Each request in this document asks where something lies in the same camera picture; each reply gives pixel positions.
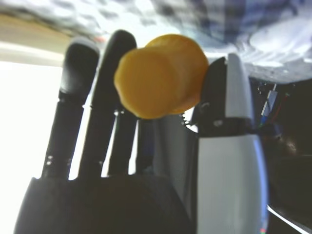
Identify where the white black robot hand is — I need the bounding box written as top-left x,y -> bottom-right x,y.
13,29 -> 269,234

